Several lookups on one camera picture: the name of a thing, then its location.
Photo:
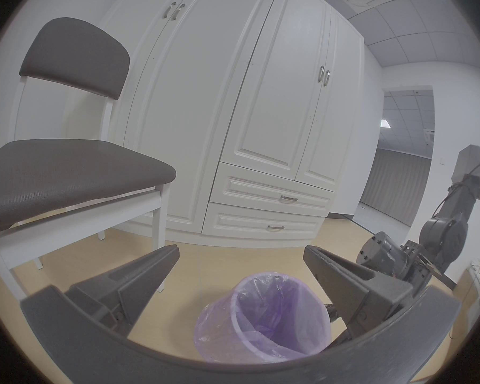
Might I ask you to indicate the white chair with grey cushions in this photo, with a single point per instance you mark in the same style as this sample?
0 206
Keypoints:
64 174

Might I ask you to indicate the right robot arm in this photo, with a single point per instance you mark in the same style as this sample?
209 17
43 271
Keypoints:
444 238

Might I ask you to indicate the white wardrobe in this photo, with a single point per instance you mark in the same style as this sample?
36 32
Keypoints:
284 94

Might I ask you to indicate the grey curtain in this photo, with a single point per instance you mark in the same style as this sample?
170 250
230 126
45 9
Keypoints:
396 186

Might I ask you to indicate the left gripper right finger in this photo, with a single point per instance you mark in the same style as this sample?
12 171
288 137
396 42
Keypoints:
344 290

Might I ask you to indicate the purple plastic bag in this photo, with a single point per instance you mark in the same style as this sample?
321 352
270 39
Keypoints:
220 326

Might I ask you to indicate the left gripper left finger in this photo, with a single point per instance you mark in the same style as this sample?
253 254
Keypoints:
136 290

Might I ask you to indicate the white trash bin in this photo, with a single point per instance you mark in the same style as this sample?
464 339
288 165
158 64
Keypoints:
248 334

